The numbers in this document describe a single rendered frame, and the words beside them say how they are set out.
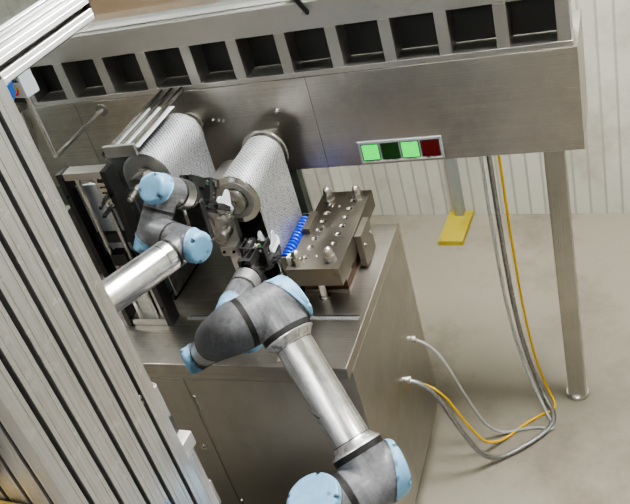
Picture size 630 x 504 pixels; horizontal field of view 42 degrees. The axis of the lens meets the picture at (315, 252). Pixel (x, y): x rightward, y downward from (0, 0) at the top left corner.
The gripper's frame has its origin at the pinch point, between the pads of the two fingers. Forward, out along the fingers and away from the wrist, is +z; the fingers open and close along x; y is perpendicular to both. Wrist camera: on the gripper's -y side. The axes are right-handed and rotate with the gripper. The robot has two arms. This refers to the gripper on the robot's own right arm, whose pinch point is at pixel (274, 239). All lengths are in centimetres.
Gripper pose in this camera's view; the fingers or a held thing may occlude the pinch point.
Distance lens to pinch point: 237.6
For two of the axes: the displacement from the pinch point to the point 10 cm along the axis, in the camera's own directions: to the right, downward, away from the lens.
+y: -2.4, -8.0, -5.5
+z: 2.8, -6.0, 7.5
